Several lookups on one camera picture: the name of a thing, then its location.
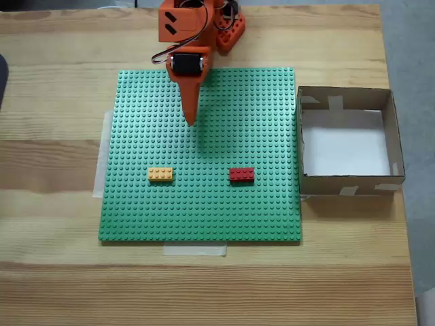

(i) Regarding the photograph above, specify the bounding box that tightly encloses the red lego block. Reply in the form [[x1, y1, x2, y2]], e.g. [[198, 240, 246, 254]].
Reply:
[[229, 167, 256, 186]]

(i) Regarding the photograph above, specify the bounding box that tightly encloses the yellow lego block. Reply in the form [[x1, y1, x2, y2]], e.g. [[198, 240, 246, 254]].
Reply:
[[147, 167, 176, 185]]

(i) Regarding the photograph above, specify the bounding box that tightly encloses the green lego baseplate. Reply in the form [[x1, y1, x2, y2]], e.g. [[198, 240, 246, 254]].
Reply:
[[97, 67, 303, 245]]

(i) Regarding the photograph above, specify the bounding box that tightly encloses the open cardboard box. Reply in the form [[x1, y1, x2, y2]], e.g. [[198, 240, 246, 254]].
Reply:
[[296, 85, 406, 197]]

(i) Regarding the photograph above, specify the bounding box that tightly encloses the white paper sheet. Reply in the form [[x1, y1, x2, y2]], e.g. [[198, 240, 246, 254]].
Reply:
[[301, 109, 392, 177]]

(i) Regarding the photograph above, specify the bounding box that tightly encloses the black rounded object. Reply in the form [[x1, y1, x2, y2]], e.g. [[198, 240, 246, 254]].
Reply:
[[0, 54, 10, 111]]

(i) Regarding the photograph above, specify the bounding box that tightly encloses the gripper servo cable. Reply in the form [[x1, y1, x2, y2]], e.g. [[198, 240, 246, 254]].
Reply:
[[151, 3, 210, 65]]

